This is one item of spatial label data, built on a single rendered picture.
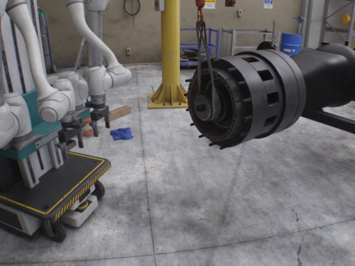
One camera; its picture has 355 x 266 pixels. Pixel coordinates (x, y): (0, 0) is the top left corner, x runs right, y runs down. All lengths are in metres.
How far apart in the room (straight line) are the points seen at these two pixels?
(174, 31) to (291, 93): 2.60
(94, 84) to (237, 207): 1.33
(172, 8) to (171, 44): 0.50
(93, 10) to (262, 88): 1.09
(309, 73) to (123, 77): 1.29
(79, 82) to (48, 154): 0.57
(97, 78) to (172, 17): 2.51
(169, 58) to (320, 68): 2.37
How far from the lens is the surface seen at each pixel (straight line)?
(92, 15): 1.79
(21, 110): 1.49
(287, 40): 7.76
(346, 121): 2.27
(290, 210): 2.19
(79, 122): 1.40
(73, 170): 2.01
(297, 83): 1.68
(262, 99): 1.43
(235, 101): 1.36
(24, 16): 1.36
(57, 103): 1.19
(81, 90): 1.83
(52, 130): 1.68
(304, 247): 1.94
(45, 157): 2.03
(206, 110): 1.44
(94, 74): 1.55
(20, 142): 1.54
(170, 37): 3.92
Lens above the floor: 1.35
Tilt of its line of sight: 25 degrees down
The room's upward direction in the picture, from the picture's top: straight up
